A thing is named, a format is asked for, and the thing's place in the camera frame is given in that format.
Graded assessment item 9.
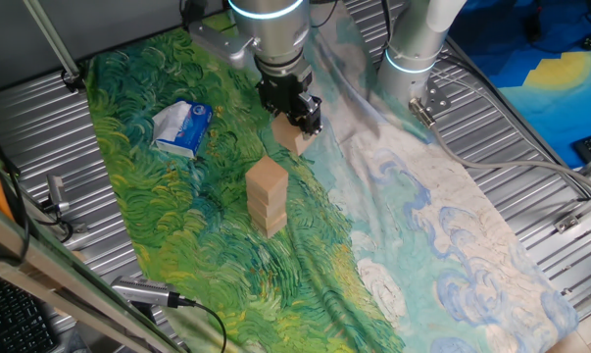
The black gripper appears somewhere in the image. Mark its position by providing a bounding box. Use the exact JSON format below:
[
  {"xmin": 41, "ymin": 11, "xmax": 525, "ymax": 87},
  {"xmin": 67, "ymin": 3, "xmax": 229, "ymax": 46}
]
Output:
[{"xmin": 255, "ymin": 73, "xmax": 324, "ymax": 137}]

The blue tissue pack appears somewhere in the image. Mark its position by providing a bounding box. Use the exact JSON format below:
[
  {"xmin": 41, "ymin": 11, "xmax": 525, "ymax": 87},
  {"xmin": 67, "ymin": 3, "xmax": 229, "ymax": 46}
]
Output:
[{"xmin": 151, "ymin": 99, "xmax": 214, "ymax": 160}]

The painted landscape cloth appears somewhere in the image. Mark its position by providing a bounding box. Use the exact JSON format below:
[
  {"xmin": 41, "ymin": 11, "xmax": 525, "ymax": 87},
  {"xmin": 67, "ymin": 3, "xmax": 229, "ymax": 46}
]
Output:
[{"xmin": 83, "ymin": 0, "xmax": 580, "ymax": 353}]

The black pole clamp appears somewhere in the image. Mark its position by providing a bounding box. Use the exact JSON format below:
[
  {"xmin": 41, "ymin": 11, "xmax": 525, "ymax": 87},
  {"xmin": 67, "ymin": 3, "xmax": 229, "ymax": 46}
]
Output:
[{"xmin": 59, "ymin": 68, "xmax": 86, "ymax": 94}]

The blue and yellow mat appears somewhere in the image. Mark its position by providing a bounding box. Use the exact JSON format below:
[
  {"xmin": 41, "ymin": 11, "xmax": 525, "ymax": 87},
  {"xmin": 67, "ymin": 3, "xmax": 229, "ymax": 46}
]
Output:
[{"xmin": 446, "ymin": 0, "xmax": 591, "ymax": 171}]

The grey green pole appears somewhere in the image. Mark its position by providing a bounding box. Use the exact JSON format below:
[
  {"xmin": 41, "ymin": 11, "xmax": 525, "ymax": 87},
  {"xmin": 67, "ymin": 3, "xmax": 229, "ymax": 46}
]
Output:
[{"xmin": 23, "ymin": 0, "xmax": 83, "ymax": 82}]

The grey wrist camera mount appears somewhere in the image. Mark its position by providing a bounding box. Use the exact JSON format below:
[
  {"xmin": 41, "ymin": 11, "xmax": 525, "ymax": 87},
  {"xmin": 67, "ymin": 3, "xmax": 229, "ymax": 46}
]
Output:
[{"xmin": 186, "ymin": 22, "xmax": 258, "ymax": 71}]

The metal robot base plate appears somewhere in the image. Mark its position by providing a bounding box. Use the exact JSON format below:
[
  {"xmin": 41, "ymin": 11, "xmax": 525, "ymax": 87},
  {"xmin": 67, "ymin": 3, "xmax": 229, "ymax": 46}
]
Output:
[{"xmin": 423, "ymin": 77, "xmax": 452, "ymax": 118}]

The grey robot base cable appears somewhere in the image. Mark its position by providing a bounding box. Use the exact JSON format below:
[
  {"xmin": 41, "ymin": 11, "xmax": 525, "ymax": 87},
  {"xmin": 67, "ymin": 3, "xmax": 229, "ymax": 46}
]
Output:
[{"xmin": 408, "ymin": 96, "xmax": 591, "ymax": 197}]

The black camera cable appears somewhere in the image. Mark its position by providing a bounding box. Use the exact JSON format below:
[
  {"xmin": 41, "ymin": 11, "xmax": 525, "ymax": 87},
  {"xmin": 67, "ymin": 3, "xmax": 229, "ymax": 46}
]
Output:
[{"xmin": 166, "ymin": 292, "xmax": 228, "ymax": 353}]

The silver bar camera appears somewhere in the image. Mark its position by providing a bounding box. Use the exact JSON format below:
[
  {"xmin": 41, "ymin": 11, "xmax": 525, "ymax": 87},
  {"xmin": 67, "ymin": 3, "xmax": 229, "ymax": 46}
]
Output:
[{"xmin": 110, "ymin": 275, "xmax": 179, "ymax": 309}]

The small silver camera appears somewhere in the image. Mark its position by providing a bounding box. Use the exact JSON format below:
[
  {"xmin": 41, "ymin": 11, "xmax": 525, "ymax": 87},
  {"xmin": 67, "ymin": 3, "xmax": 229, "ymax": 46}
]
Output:
[{"xmin": 46, "ymin": 174, "xmax": 72, "ymax": 214}]

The aluminium bar with bracket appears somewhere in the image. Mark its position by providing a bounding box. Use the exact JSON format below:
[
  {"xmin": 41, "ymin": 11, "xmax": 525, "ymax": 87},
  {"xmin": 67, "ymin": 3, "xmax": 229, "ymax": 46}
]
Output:
[{"xmin": 553, "ymin": 188, "xmax": 591, "ymax": 234}]

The metal frame beam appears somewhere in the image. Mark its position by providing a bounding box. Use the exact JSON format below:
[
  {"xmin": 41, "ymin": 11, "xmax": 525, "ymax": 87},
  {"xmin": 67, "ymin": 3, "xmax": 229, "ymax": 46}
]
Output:
[{"xmin": 0, "ymin": 195, "xmax": 181, "ymax": 353}]

